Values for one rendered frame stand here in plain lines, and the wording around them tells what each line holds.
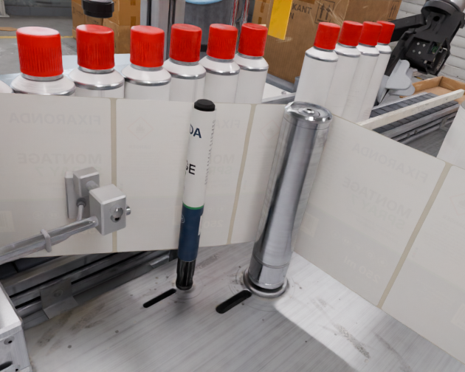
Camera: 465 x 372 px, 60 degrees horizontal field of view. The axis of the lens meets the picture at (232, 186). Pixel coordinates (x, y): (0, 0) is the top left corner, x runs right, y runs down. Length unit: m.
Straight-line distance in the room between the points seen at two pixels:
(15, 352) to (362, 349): 0.28
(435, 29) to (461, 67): 4.16
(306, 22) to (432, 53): 0.38
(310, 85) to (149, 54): 0.31
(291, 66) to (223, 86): 0.71
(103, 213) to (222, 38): 0.27
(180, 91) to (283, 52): 0.77
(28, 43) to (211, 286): 0.27
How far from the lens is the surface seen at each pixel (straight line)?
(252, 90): 0.53
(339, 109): 0.74
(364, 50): 0.76
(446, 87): 1.64
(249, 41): 0.52
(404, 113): 0.95
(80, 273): 0.45
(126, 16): 3.86
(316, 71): 0.65
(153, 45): 0.42
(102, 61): 0.40
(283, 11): 0.59
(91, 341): 0.37
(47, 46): 0.37
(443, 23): 0.94
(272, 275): 0.39
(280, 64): 1.21
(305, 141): 0.31
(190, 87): 0.46
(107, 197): 0.29
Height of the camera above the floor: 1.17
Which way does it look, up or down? 31 degrees down
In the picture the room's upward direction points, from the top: 10 degrees clockwise
